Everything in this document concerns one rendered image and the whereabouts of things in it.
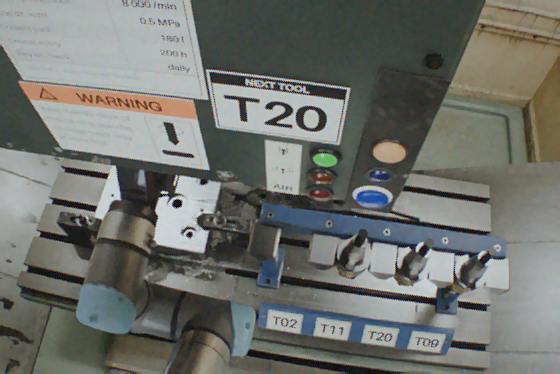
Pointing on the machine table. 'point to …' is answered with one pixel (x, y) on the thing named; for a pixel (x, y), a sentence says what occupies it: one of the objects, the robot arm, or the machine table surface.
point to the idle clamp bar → (294, 202)
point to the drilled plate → (166, 236)
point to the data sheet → (106, 44)
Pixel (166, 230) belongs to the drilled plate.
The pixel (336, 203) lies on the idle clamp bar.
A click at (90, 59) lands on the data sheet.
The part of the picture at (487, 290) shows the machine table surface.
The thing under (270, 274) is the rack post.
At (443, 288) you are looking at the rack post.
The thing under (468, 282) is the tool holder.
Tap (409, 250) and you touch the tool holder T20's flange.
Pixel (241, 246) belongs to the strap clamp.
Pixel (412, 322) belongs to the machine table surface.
